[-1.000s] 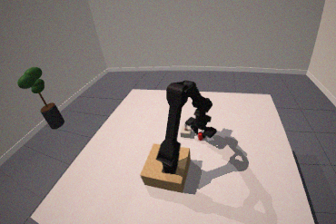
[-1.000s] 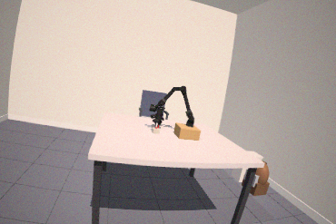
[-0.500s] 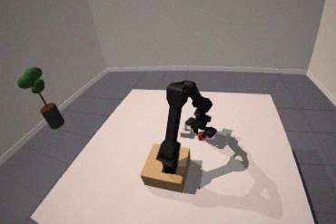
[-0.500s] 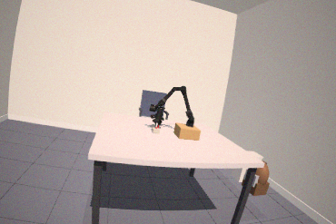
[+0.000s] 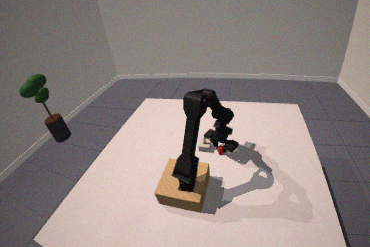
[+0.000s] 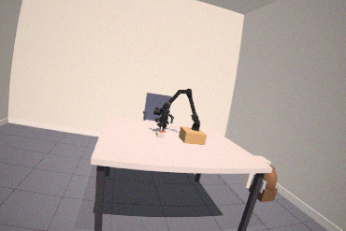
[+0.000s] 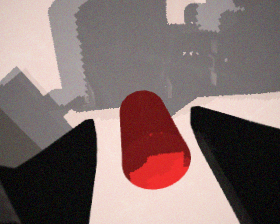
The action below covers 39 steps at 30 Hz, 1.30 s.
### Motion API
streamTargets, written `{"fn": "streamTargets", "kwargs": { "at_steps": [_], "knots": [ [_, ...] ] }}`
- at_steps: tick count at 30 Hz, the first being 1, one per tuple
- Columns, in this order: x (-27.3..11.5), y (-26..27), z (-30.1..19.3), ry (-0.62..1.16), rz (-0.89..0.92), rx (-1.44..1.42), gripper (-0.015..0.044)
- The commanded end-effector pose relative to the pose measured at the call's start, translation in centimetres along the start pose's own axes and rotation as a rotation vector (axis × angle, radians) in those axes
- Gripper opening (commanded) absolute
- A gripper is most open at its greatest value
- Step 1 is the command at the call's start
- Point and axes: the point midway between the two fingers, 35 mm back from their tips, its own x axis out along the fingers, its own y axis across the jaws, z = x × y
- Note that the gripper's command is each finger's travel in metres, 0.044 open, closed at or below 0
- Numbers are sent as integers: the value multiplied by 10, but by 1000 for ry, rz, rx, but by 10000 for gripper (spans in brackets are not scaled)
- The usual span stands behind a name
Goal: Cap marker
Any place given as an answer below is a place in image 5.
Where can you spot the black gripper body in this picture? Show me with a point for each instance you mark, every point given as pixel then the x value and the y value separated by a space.
pixel 230 145

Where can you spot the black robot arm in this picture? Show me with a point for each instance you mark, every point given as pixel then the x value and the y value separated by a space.
pixel 195 104

